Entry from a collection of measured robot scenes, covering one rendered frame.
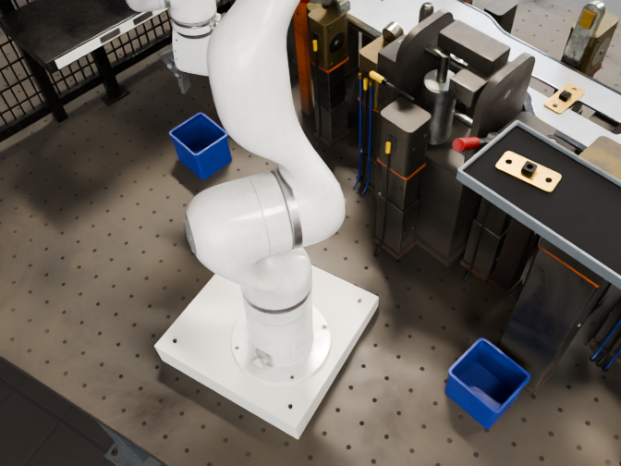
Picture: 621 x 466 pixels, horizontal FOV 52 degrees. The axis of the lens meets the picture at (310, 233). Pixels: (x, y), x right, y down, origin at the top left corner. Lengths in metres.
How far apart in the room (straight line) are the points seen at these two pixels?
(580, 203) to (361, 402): 0.55
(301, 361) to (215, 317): 0.20
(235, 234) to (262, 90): 0.20
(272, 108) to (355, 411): 0.64
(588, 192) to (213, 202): 0.51
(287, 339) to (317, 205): 0.32
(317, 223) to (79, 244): 0.76
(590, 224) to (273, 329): 0.52
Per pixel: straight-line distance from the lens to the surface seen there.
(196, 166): 1.53
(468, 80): 1.07
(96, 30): 1.49
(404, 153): 1.13
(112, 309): 1.41
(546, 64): 1.38
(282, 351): 1.15
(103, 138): 1.73
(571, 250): 0.88
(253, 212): 0.87
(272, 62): 0.78
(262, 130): 0.81
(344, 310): 1.27
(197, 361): 1.23
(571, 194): 0.94
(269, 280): 0.97
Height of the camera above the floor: 1.85
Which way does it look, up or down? 54 degrees down
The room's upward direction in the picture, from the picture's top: 5 degrees counter-clockwise
